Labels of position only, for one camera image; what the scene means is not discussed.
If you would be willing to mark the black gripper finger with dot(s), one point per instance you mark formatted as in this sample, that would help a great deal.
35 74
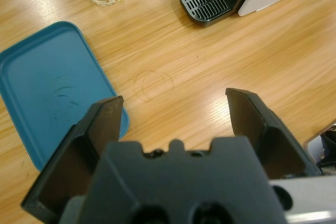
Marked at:
267 140
86 140

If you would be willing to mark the teal plastic tray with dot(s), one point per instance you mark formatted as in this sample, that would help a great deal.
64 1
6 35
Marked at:
52 77

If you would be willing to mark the metal grille drip tray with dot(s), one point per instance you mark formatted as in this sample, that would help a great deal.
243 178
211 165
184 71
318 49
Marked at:
207 3

